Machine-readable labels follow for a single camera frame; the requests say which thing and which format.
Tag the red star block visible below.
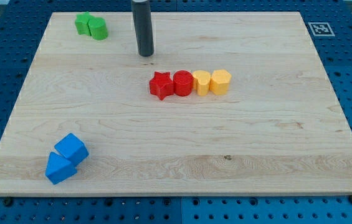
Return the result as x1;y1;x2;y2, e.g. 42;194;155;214
149;71;174;100

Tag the red cylinder block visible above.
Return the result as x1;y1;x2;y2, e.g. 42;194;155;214
173;70;193;96

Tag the yellow heart block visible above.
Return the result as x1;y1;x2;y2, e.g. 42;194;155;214
192;70;211;96

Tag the yellow hexagon block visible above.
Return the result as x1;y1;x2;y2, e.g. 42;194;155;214
209;69;232;95

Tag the light wooden board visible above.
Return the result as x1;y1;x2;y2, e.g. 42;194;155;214
0;12;352;197

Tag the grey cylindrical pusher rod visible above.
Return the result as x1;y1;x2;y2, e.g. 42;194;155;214
131;0;154;57

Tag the blue cube block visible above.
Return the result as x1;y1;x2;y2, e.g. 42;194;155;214
54;133;89;166

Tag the green cylinder block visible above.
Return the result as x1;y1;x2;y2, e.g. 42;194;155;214
88;17;108;40

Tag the blue triangle block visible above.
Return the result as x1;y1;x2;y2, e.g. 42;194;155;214
45;152;77;185

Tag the green star block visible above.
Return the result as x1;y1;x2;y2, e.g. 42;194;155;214
75;12;94;36

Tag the white fiducial marker tag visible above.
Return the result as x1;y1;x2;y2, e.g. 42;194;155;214
308;22;335;37

